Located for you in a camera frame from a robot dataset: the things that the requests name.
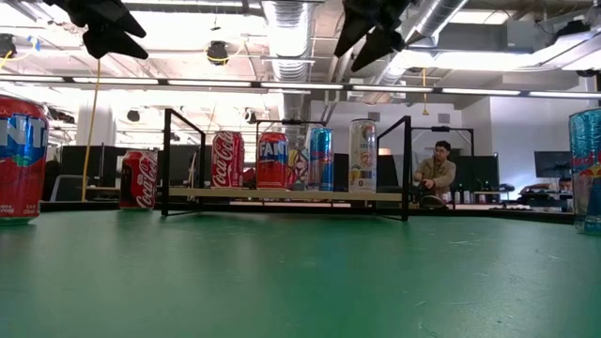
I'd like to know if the red Fanta can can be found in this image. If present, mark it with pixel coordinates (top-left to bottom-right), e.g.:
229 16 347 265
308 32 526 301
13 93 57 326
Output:
0 95 51 227
255 131 290 190

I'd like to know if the wooden shelf with black frame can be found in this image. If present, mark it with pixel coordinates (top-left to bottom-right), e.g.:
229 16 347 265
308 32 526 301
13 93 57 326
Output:
161 108 413 223

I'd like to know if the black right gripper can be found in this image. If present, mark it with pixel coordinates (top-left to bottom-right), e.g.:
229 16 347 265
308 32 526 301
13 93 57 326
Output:
333 0 417 73

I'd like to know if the yellow cable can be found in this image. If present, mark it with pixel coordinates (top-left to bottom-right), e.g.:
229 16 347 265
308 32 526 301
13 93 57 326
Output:
80 58 103 202

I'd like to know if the person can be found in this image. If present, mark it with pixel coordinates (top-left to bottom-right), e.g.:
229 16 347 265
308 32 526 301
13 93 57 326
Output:
412 140 457 208

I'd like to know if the white Celsius can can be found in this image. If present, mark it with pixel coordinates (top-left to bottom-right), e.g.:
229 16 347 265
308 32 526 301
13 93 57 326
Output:
347 117 378 194

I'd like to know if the silver ventilation duct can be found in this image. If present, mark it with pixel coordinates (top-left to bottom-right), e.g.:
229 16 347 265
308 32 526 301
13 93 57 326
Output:
260 0 325 135
361 0 470 102

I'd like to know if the blue Red Bull can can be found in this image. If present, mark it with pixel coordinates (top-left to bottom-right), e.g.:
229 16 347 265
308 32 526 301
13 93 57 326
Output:
307 127 335 192
568 108 601 236

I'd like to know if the dark computer monitor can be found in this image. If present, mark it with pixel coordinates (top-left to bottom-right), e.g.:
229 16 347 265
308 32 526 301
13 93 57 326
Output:
533 150 573 179

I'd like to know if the long ceiling light rail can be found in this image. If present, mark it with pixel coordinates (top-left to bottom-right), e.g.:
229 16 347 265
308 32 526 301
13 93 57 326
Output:
0 74 601 100

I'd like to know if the black partition panel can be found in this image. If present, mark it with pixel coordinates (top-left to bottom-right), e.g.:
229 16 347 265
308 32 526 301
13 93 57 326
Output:
60 145 163 189
323 152 405 193

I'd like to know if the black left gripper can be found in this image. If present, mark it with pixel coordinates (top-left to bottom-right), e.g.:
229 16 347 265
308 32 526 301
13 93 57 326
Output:
44 0 150 61

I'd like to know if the red Coca-Cola Star Wars can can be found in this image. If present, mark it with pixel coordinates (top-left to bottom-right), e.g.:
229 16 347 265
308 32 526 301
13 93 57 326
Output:
118 148 160 211

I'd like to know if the grey office chair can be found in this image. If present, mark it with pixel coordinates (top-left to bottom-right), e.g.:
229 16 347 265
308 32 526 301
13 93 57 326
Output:
49 174 88 203

